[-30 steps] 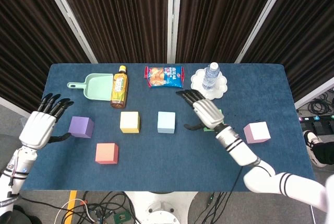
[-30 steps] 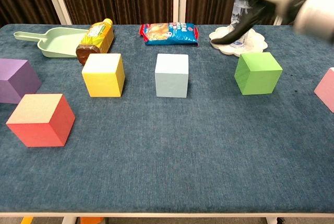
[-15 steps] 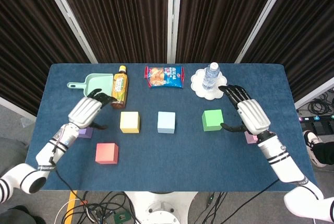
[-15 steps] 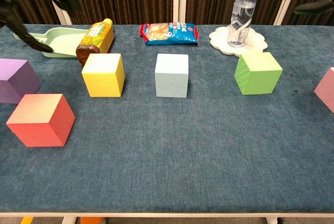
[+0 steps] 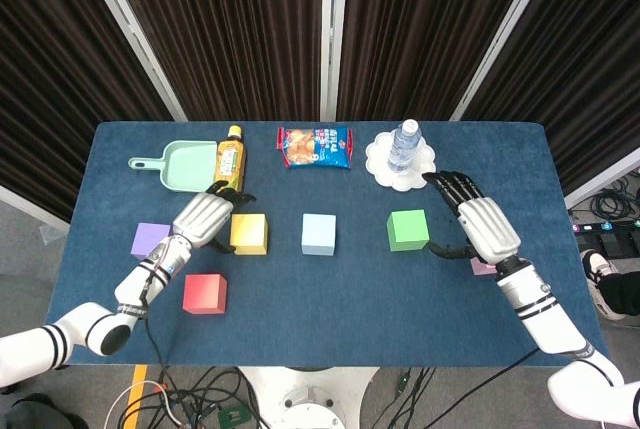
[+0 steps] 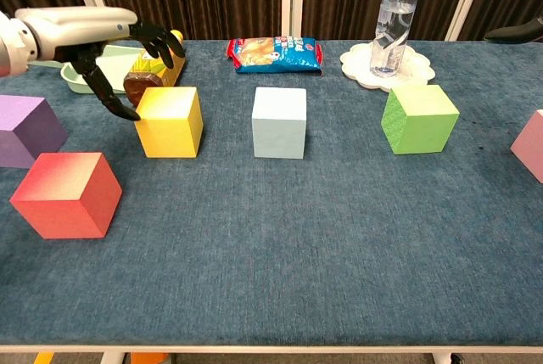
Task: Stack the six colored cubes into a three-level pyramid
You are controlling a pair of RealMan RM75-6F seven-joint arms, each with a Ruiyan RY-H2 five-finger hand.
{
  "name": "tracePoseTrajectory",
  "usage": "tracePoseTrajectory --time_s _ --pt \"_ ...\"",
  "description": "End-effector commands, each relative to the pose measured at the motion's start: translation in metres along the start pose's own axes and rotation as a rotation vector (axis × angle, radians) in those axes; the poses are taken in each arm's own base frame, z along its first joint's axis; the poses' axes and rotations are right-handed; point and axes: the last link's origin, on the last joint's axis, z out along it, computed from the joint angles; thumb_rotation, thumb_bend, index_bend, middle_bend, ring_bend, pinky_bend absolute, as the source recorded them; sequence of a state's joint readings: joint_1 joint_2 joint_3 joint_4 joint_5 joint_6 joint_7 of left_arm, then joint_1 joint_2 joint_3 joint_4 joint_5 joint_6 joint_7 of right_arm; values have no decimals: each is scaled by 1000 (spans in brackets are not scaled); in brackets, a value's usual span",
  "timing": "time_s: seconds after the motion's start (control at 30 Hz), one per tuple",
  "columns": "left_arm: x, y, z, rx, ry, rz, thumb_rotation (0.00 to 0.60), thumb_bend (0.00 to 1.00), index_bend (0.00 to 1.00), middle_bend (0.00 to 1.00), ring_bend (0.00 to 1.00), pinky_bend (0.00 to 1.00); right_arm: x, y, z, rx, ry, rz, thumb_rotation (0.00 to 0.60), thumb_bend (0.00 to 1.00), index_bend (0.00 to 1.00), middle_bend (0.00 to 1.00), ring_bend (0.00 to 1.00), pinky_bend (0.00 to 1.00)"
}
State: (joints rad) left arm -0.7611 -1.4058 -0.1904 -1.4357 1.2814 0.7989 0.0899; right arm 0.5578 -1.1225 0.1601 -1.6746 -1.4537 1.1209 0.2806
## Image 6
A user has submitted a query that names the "clear plastic water bottle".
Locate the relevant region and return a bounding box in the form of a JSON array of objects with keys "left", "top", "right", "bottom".
[{"left": 369, "top": 0, "right": 422, "bottom": 79}]

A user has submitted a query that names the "blue and red snack bag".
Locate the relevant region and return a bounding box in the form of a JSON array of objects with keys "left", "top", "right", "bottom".
[{"left": 226, "top": 36, "right": 324, "bottom": 77}]

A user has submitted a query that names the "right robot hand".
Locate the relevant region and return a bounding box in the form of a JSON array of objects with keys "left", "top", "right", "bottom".
[{"left": 484, "top": 15, "right": 543, "bottom": 45}]

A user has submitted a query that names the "mint green plastic dustpan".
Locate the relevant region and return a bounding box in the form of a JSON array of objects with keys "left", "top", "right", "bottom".
[{"left": 29, "top": 44, "right": 148, "bottom": 95}]

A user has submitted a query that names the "tea bottle with yellow label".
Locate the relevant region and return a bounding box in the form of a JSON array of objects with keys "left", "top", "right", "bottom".
[{"left": 123, "top": 29, "right": 187, "bottom": 108}]

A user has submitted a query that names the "green cube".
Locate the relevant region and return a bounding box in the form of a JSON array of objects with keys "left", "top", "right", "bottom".
[{"left": 380, "top": 84, "right": 461, "bottom": 155}]

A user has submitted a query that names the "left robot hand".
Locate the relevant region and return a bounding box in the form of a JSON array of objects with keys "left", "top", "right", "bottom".
[{"left": 14, "top": 6, "right": 187, "bottom": 122}]

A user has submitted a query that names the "white flower-shaped plate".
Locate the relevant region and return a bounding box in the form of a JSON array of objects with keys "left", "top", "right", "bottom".
[{"left": 339, "top": 39, "right": 437, "bottom": 94}]

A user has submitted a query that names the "orange plastic object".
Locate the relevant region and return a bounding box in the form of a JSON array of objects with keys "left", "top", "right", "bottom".
[{"left": 130, "top": 352, "right": 167, "bottom": 364}]

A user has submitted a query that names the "pink block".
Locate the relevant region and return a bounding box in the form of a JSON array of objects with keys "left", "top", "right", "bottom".
[{"left": 509, "top": 109, "right": 543, "bottom": 184}]

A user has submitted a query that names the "white cube block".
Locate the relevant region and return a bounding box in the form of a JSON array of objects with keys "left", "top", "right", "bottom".
[{"left": 251, "top": 87, "right": 308, "bottom": 160}]

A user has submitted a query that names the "white table frame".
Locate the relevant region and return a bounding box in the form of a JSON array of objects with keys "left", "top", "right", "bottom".
[{"left": 0, "top": 343, "right": 543, "bottom": 364}]

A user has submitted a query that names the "red block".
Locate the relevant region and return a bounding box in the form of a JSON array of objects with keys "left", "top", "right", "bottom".
[{"left": 8, "top": 152, "right": 123, "bottom": 240}]

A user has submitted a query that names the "blue fabric table cloth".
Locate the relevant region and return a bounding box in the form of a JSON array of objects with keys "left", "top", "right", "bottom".
[{"left": 0, "top": 38, "right": 543, "bottom": 347}]

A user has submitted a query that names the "yellow cube block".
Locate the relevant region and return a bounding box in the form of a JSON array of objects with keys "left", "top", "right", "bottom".
[{"left": 133, "top": 87, "right": 204, "bottom": 159}]

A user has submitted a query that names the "purple cube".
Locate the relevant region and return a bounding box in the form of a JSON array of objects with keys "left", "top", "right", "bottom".
[{"left": 0, "top": 94, "right": 70, "bottom": 170}]

